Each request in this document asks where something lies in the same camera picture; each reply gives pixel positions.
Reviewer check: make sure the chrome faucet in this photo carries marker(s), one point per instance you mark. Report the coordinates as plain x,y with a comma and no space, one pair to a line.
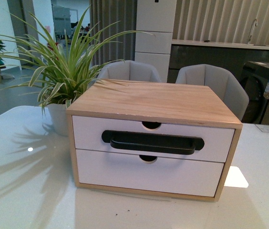
253,25

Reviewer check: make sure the wooden drawer cabinet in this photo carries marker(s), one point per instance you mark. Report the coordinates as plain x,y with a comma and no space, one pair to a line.
154,104

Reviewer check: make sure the grey chair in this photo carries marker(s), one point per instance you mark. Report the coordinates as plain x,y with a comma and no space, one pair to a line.
130,70
221,81

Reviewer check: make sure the white drawer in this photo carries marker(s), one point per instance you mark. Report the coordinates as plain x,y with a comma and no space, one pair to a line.
88,135
168,175

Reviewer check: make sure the black drawer handle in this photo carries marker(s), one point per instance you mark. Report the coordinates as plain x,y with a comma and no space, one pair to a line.
171,144

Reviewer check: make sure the right grey chair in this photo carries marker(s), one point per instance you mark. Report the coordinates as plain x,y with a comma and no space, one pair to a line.
221,81

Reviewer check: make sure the white plant pot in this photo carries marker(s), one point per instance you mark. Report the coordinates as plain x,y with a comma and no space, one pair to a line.
59,118

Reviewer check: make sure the white pillar cabinet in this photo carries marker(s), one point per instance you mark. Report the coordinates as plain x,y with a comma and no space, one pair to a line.
155,23

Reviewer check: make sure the left grey chair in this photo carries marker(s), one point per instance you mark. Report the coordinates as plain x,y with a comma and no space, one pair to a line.
130,70

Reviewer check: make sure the dark kitchen counter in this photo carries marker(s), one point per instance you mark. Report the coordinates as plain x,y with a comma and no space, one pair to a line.
230,56

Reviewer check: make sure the black washing machine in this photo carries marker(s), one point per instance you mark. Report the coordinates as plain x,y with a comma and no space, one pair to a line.
255,81

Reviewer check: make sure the green spider plant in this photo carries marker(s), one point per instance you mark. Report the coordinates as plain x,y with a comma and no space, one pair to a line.
61,74

